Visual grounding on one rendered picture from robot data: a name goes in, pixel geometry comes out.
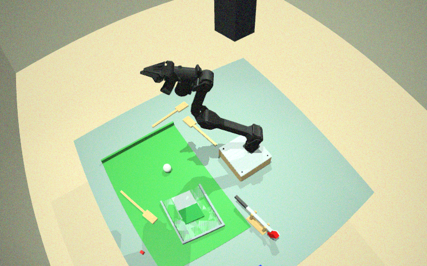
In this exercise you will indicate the white golf ball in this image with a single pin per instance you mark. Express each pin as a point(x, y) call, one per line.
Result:
point(167, 167)

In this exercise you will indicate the green flat mat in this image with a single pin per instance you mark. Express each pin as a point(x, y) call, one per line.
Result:
point(139, 173)

